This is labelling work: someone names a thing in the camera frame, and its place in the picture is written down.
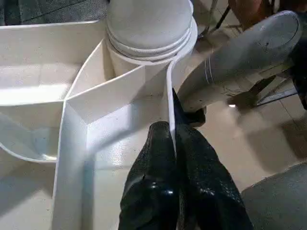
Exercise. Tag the black metal stand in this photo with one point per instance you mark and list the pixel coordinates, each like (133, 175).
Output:
(220, 16)

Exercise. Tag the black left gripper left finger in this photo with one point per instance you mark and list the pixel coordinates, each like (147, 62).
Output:
(153, 187)

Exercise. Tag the white plastic table top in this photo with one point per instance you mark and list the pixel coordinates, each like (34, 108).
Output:
(36, 72)

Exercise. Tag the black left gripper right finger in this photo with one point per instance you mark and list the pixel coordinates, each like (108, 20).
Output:
(206, 191)

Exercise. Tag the white plastic table leg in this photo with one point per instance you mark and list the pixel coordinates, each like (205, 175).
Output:
(148, 24)

